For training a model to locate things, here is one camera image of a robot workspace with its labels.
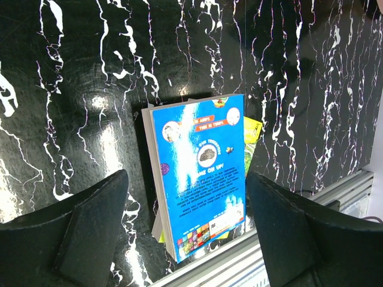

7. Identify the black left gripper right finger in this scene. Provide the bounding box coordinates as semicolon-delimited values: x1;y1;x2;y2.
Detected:
246;172;382;286

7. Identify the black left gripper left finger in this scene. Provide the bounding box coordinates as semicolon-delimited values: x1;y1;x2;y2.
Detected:
1;170;129;286

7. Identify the lime green book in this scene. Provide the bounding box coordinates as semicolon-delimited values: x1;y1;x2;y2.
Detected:
152;117;263;243

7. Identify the blue back-cover book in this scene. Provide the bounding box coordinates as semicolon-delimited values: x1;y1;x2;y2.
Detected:
142;94;246;262

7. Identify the black marble pattern mat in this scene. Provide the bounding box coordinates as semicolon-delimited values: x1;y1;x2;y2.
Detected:
1;1;382;286

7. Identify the aluminium rail frame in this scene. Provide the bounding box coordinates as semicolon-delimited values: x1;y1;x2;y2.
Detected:
157;170;382;286

